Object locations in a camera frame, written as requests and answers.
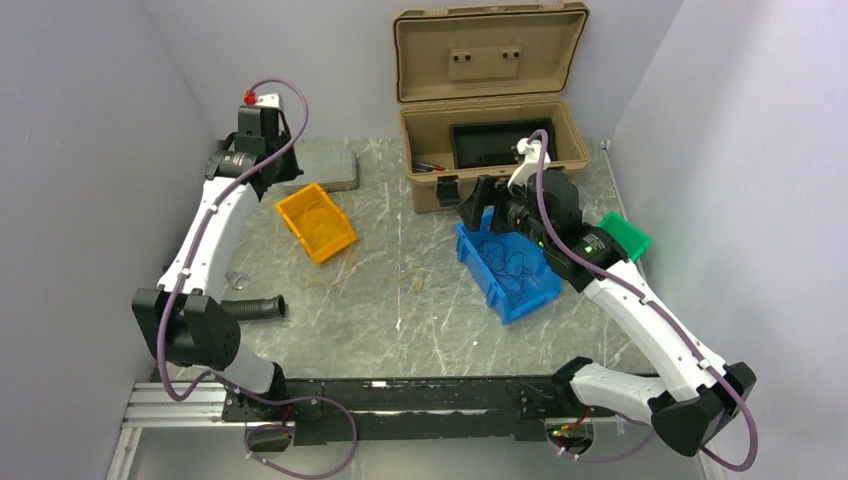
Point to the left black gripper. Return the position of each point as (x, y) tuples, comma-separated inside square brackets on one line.
[(291, 171)]

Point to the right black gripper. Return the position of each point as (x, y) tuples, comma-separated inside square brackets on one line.
[(483, 196)]

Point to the orange plastic bin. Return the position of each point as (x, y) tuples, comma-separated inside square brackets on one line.
[(318, 223)]

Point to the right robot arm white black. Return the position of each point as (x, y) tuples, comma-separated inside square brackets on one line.
[(696, 402)]

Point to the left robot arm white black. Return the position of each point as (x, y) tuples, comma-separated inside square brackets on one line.
[(184, 318)]

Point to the grey plastic case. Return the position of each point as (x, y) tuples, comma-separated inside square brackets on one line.
[(334, 170)]

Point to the black tray in toolbox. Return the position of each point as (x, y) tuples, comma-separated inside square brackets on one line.
[(478, 145)]

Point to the screwdrivers in toolbox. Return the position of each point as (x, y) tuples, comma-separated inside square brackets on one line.
[(423, 167)]

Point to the blue plastic bin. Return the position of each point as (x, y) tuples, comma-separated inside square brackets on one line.
[(510, 270)]

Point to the silver wrench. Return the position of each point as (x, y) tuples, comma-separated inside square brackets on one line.
[(237, 280)]

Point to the tan open toolbox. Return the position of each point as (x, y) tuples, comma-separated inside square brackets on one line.
[(480, 64)]

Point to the green plastic bin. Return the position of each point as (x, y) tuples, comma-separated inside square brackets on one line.
[(634, 241)]

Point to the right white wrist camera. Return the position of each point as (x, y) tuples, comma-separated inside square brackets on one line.
[(532, 154)]

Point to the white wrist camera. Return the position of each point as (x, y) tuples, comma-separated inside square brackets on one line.
[(532, 154), (269, 100)]

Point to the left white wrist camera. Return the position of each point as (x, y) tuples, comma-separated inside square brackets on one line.
[(269, 100)]

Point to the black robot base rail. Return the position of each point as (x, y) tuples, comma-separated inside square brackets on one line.
[(523, 408)]

